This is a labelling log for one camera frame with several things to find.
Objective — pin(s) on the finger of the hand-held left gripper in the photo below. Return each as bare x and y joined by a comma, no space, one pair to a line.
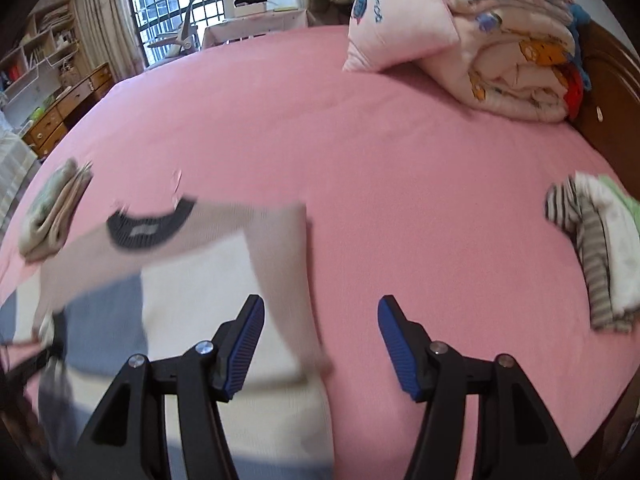
56,340

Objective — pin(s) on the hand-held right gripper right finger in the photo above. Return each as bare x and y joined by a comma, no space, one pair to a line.
397,345

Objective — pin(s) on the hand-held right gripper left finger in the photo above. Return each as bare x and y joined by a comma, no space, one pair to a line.
245,345

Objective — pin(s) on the blue and grey knit sweater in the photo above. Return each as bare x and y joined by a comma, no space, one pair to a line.
200,285

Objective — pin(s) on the folded green beige knit sweater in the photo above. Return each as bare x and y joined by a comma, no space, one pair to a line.
50,210

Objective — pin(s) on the white striped bedding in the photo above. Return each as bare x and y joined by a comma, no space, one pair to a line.
12,175

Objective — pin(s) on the pink bed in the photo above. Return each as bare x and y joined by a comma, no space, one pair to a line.
375,170

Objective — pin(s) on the grey striped garment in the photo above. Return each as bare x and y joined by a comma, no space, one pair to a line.
587,240

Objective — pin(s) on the wooden dresser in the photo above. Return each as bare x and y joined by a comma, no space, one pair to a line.
65,105

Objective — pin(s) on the white garment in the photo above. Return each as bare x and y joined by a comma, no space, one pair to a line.
617,240

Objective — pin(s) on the light green garment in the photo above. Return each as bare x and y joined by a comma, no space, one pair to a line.
617,187

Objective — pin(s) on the white bookshelf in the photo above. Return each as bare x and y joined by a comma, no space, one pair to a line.
35,45

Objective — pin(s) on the wooden headboard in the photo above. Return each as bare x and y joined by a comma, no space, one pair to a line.
610,110

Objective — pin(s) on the grey office chair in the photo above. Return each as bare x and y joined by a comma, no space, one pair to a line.
182,30

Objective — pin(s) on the folded cartoon print quilt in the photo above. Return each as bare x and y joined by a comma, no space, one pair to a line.
515,45

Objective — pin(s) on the beige curtain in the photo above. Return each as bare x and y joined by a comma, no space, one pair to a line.
105,15

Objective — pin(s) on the white box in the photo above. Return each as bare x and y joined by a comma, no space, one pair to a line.
250,7

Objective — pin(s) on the barred window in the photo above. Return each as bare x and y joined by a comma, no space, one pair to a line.
165,5

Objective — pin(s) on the blue and red fabric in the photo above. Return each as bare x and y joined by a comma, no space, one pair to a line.
580,45

